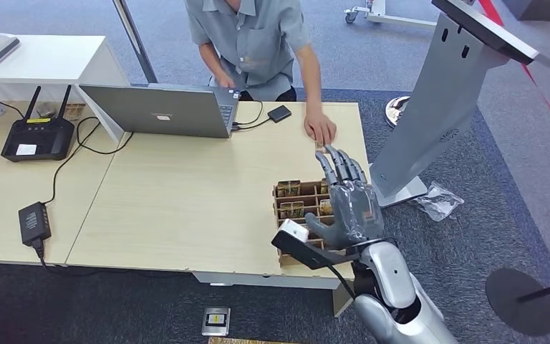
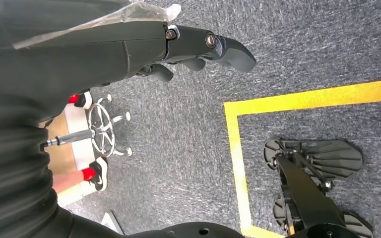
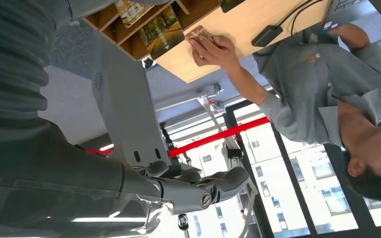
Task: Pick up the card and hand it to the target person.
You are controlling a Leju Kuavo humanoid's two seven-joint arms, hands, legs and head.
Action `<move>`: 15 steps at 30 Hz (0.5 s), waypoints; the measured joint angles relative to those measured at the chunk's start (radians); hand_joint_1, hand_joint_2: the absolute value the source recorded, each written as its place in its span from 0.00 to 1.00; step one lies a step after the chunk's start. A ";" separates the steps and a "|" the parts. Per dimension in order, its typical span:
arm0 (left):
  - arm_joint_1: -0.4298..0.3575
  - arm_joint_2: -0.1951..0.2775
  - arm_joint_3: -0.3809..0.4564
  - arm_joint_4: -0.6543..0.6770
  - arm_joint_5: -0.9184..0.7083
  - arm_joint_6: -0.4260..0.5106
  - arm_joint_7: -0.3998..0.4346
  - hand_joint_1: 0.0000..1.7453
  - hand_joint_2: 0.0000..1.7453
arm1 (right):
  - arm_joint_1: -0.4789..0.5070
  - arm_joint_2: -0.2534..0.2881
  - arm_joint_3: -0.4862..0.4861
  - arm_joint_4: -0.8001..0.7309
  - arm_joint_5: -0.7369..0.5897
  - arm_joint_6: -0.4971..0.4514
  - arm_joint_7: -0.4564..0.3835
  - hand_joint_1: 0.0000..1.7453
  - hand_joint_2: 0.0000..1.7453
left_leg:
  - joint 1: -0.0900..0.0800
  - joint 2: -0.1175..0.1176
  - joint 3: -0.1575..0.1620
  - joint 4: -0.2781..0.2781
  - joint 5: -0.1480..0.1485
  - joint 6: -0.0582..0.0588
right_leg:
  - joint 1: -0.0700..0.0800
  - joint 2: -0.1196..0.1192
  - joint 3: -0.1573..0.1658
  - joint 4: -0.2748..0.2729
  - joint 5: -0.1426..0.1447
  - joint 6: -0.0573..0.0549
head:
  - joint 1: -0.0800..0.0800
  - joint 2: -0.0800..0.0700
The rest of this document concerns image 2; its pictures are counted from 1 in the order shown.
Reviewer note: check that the clear plastic hand cover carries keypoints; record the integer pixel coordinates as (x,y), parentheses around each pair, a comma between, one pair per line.
(151,11)

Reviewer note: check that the chrome office chair base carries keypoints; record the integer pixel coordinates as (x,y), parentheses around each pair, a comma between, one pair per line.
(101,131)

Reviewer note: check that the black robot left leg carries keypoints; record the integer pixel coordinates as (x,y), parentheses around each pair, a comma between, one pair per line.
(305,193)

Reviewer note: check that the black robot body shell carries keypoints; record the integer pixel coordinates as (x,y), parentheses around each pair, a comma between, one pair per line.
(210,231)

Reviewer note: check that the yellow floor tape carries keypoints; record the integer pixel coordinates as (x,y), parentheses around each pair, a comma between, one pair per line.
(308,98)

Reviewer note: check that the grey flat metal piece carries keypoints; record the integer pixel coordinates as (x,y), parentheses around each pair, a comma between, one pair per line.
(111,223)

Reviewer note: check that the person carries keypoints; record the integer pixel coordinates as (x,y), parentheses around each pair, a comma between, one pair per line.
(67,181)

